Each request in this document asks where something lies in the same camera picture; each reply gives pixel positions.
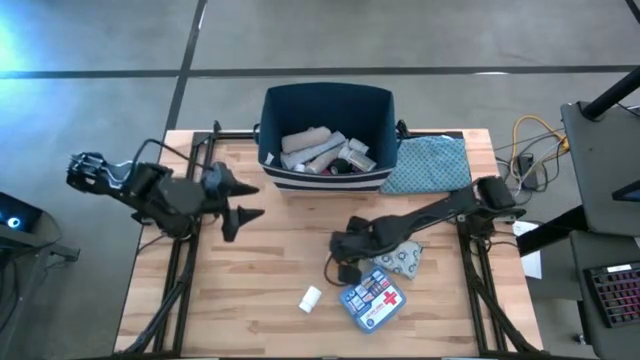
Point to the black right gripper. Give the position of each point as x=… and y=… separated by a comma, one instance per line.
x=357, y=240

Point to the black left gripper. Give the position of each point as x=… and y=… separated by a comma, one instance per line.
x=217, y=187

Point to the grey circle-patterned pouch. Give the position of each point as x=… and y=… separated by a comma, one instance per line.
x=402, y=260

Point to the beige bandage roll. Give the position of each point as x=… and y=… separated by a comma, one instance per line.
x=324, y=160
x=305, y=138

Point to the black tape roll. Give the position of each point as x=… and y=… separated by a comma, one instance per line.
x=341, y=167

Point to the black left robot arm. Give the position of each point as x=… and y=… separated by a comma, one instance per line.
x=150, y=190

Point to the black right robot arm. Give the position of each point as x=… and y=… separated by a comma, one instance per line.
x=430, y=212

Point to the navy fabric basket, white stripes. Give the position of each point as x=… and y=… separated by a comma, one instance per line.
x=327, y=107

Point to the blue first aid kit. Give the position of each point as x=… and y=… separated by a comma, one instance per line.
x=372, y=299

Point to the blue patterned cloth pouch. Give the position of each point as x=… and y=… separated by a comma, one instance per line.
x=427, y=165

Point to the white paper sheet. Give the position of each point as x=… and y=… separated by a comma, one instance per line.
x=531, y=262

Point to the black metal stand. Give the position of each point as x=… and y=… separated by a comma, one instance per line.
x=45, y=250

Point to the black power adapter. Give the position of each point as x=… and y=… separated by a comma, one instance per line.
x=527, y=170

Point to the black device, blue light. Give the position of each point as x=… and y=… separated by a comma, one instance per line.
x=15, y=212

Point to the backlit black keyboard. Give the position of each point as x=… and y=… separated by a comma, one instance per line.
x=617, y=295

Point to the black desk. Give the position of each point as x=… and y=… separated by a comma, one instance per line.
x=607, y=170

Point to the black monitor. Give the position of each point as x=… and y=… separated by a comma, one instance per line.
x=629, y=192

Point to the black pole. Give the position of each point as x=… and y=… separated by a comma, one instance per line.
x=612, y=95

